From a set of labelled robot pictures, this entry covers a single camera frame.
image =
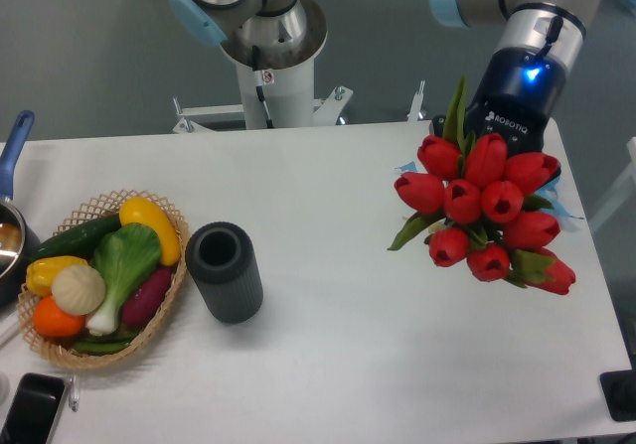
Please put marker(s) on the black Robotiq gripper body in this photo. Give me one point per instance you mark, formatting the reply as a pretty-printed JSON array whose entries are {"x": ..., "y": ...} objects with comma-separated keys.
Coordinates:
[{"x": 516, "y": 98}]

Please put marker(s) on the red tulip bouquet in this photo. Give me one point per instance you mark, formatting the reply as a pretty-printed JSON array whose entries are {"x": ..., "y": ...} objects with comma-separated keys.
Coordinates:
[{"x": 480, "y": 205}]

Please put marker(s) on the dark grey ribbed vase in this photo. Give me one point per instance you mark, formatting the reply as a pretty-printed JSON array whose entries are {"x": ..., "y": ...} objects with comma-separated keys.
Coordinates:
[{"x": 221, "y": 260}]

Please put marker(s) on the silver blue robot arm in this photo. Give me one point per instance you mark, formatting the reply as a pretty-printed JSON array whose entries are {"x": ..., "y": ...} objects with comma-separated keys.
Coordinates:
[{"x": 552, "y": 29}]

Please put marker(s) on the blue ribbon strip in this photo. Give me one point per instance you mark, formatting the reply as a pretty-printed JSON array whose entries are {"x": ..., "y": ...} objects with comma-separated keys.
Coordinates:
[{"x": 406, "y": 168}]

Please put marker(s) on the knotted blue ribbon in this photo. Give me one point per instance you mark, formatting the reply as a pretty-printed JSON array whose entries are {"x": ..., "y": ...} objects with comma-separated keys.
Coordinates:
[{"x": 549, "y": 192}]

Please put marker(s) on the black device at table edge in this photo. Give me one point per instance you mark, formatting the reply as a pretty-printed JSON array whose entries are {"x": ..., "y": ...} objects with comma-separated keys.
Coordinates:
[{"x": 619, "y": 392}]

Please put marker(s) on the green bok choy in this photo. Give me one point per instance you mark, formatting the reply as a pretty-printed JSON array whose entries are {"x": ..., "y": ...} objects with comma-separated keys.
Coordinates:
[{"x": 124, "y": 259}]

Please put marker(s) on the woven wicker basket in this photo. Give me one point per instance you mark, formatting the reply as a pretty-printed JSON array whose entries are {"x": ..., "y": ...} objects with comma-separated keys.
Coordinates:
[{"x": 105, "y": 204}]

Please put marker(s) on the purple sweet potato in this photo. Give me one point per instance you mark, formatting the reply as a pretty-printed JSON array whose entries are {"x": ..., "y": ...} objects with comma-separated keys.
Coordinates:
[{"x": 142, "y": 306}]

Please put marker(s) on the green cucumber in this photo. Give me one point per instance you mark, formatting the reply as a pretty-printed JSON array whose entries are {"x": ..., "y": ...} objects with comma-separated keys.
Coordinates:
[{"x": 80, "y": 240}]

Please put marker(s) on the green pea pods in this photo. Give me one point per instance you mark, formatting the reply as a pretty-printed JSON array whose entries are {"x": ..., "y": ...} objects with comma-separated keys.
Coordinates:
[{"x": 101, "y": 346}]

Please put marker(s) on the yellow bell pepper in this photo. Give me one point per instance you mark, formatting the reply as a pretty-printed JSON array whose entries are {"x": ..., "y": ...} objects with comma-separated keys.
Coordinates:
[{"x": 42, "y": 272}]

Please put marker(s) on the orange fruit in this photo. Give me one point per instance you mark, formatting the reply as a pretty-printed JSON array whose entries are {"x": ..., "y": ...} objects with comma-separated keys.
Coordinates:
[{"x": 50, "y": 321}]

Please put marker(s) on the black smartphone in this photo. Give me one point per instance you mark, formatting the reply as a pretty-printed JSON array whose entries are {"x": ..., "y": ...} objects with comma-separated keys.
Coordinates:
[{"x": 34, "y": 410}]

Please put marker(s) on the white frame at right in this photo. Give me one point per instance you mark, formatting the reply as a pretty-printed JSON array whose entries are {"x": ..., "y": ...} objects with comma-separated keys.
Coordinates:
[{"x": 616, "y": 195}]

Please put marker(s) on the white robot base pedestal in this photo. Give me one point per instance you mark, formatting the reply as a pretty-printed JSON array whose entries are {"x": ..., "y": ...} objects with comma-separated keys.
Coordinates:
[{"x": 274, "y": 60}]

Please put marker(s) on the blue handled saucepan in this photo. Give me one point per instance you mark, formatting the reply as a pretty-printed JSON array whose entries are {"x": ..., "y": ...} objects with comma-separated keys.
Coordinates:
[{"x": 18, "y": 241}]

